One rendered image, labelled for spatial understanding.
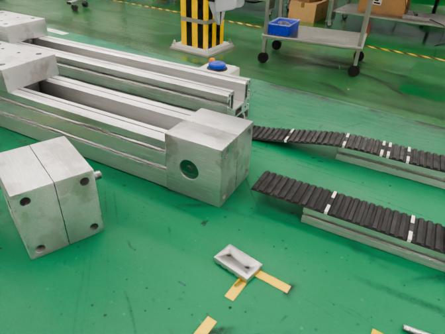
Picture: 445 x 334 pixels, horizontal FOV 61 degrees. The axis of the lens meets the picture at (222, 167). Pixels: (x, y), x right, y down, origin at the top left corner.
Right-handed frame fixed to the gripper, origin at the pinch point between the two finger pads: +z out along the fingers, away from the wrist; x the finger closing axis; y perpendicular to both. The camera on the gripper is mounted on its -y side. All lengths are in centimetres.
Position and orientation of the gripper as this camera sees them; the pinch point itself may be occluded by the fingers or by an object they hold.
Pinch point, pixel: (216, 17)
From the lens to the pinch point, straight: 85.8
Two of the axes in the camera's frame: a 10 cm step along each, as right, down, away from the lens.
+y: 8.8, 2.9, -3.7
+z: -0.5, 8.4, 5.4
